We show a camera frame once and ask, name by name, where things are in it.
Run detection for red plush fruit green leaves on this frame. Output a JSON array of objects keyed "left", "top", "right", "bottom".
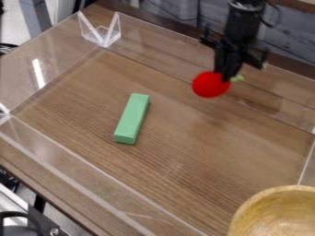
[{"left": 192, "top": 71, "right": 244, "bottom": 98}]

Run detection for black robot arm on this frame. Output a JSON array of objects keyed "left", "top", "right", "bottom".
[{"left": 213, "top": 0, "right": 268, "bottom": 82}]

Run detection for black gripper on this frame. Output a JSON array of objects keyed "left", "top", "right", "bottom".
[{"left": 213, "top": 38, "right": 268, "bottom": 81}]

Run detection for green rectangular block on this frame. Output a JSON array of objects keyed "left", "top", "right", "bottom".
[{"left": 113, "top": 93, "right": 149, "bottom": 145}]

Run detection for wooden bowl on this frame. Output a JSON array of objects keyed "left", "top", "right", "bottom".
[{"left": 228, "top": 185, "right": 315, "bottom": 236}]

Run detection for clear acrylic tray enclosure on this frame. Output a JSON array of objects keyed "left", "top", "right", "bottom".
[{"left": 0, "top": 16, "right": 315, "bottom": 236}]

